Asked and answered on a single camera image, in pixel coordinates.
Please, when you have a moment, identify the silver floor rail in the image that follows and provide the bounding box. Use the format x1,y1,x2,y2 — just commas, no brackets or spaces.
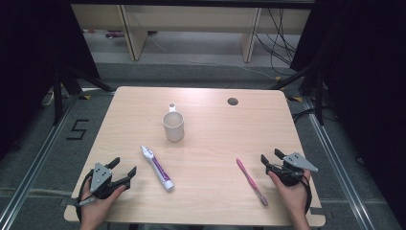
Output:
302,96,377,230
0,95,80,230

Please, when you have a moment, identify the person's right hand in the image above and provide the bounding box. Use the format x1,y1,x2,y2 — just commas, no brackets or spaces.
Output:
267,170,312,214

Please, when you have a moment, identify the grey cable plug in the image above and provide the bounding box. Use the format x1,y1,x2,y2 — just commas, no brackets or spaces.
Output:
76,196,98,208

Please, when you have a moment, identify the white and purple toothpaste tube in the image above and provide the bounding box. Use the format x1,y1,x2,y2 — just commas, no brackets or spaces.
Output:
140,145,175,194

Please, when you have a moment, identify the thin white floor cable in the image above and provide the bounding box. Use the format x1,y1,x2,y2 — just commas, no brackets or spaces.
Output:
146,34,280,81

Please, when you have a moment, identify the light wooden desk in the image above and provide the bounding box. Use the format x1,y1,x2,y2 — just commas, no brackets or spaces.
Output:
70,3,312,63

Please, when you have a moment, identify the bundle of black hanging cables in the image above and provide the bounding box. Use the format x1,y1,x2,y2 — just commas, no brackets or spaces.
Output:
254,8,299,77

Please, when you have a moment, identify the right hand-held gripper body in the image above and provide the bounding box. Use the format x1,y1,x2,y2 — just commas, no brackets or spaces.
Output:
266,151,320,188

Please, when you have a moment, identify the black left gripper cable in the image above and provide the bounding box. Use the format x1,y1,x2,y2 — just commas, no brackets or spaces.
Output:
76,168,96,222

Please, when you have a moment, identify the black metal stand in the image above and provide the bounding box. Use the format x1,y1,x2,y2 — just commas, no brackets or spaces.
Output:
52,64,117,127
268,62,327,127

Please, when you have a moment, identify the white cup with handle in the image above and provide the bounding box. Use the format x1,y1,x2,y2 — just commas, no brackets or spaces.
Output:
161,103,186,143

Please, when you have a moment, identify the black floor cable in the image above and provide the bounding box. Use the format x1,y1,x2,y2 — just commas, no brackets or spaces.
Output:
291,107,318,125

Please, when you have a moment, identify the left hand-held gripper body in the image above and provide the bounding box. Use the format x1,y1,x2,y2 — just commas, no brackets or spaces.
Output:
85,162,132,200

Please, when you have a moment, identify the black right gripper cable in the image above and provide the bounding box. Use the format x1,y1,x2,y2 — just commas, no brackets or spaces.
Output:
299,174,313,216

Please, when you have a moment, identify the black curtain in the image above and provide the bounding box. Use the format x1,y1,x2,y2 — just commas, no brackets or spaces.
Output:
289,0,406,221
0,0,101,161

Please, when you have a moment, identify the white coiled cord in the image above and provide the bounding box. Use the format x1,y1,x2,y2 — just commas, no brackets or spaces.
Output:
40,90,56,107

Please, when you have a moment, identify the pink toothbrush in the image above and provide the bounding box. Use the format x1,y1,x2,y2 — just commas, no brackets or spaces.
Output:
236,158,269,208

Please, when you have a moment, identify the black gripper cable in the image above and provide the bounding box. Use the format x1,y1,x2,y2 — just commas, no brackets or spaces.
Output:
299,174,313,216
76,168,96,222

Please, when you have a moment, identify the person's left hand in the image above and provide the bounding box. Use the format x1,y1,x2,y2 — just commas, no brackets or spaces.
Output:
79,183,127,223

